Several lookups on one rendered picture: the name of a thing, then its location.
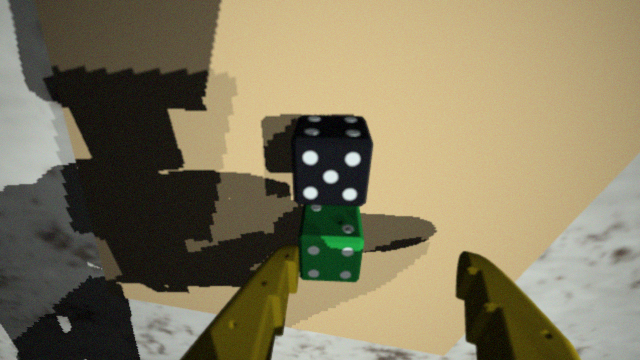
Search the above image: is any tan square mat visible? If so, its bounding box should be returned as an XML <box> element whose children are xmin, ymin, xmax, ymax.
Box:
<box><xmin>34</xmin><ymin>0</ymin><xmax>640</xmax><ymax>356</ymax></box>

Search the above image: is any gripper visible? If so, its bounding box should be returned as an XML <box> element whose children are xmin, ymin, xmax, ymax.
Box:
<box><xmin>180</xmin><ymin>244</ymin><xmax>581</xmax><ymax>360</ymax></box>

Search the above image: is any black die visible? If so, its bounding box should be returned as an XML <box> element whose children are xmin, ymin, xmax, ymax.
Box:
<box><xmin>291</xmin><ymin>115</ymin><xmax>373</xmax><ymax>206</ymax></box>

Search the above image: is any green die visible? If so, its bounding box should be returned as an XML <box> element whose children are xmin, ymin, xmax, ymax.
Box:
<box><xmin>298</xmin><ymin>204</ymin><xmax>364</xmax><ymax>282</ymax></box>

